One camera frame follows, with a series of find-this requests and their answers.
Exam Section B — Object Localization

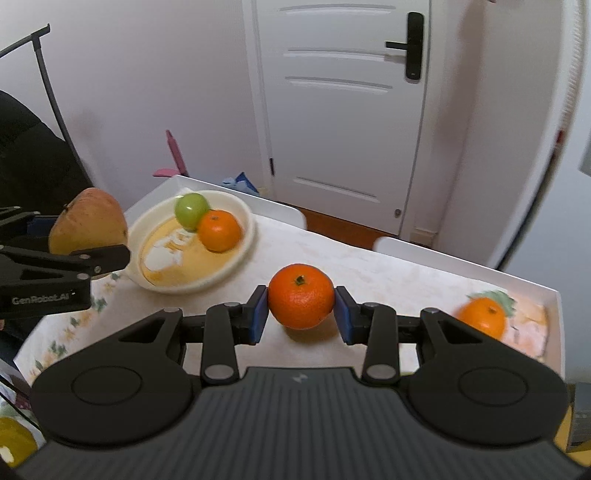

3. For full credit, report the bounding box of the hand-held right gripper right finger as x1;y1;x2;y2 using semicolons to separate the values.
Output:
335;285;485;385

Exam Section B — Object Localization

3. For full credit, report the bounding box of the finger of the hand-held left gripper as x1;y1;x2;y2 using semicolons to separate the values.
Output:
0;244;131;289
0;208;62;243

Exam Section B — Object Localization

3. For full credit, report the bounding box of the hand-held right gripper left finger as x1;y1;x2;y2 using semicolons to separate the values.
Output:
117;285;270;385

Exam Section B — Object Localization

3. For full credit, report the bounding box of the large yellow red apple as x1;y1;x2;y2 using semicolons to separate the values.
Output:
48;188;129;280

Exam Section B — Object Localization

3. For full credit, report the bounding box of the orange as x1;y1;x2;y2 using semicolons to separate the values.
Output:
268;263;335;330
198;209;243;253
456;297;507;341

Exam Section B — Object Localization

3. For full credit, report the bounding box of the cream bowl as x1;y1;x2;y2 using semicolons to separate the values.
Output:
127;190;257;294

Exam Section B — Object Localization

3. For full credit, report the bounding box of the black garment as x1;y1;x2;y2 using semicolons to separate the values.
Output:
0;90;93;217

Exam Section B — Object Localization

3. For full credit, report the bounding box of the green apple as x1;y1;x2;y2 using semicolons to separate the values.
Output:
174;193;211;232

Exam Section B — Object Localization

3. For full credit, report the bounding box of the white rimmed table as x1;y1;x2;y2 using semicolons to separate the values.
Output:
90;174;561;384

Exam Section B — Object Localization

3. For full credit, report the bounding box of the yellow plastic object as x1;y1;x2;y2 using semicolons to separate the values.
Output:
0;418;38;467

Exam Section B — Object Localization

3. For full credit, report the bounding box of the black metal rack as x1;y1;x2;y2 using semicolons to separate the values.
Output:
0;25;88;185

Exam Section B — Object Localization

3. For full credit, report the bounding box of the white panel door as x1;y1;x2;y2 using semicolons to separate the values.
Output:
242;0;444;236

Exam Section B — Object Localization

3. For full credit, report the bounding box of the fruit print mat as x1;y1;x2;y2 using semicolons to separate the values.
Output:
464;288;551;361

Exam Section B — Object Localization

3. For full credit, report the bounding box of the black door handle lock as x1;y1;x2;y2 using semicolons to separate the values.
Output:
385;11;424;83

